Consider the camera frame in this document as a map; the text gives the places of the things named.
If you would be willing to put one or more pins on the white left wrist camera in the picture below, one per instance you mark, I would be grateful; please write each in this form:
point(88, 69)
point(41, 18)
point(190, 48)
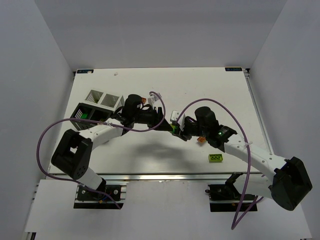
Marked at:
point(153, 98)

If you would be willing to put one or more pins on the blue corner sticker left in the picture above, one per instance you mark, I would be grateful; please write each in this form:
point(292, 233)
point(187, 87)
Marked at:
point(84, 71)

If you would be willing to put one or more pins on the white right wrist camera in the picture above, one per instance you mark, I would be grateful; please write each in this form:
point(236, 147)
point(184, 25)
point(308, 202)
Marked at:
point(178, 119)

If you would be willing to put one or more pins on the right side table rail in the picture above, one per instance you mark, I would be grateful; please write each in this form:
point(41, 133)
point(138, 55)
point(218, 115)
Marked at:
point(265, 135)

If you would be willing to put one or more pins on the orange lego brick with lime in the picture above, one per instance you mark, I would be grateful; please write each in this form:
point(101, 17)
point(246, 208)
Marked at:
point(201, 140)

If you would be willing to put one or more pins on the aluminium table edge rail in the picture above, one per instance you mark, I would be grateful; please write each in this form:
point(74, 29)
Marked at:
point(166, 177)

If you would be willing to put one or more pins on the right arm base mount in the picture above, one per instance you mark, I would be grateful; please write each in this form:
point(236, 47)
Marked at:
point(224, 198)

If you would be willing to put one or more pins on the green two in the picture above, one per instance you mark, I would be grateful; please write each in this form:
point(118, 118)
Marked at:
point(84, 116)

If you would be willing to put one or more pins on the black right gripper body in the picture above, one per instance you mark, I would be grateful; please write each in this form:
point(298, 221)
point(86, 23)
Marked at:
point(185, 128)

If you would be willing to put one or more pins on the lime green printed lego stack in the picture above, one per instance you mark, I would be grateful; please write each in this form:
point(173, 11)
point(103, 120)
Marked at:
point(173, 128)

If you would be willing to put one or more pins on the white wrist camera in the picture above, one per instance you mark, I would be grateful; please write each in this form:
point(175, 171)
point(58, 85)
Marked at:
point(153, 98)
point(178, 119)

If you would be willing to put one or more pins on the white slotted container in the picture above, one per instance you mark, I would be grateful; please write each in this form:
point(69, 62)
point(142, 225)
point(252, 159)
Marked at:
point(102, 99)

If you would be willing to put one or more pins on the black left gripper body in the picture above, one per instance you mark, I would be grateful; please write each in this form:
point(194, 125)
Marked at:
point(158, 117)

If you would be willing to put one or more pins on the black slotted container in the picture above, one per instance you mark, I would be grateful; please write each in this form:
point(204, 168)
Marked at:
point(94, 113)

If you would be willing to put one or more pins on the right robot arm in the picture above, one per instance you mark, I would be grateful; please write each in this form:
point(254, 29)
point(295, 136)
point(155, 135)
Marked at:
point(283, 180)

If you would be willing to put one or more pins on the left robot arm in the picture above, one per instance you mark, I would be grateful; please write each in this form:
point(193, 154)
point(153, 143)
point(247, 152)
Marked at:
point(73, 153)

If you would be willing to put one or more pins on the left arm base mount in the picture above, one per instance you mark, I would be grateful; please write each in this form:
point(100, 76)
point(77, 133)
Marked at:
point(89, 200)

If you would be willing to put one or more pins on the lime long lego brick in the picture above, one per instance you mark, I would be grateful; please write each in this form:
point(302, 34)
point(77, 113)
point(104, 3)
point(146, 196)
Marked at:
point(215, 158)

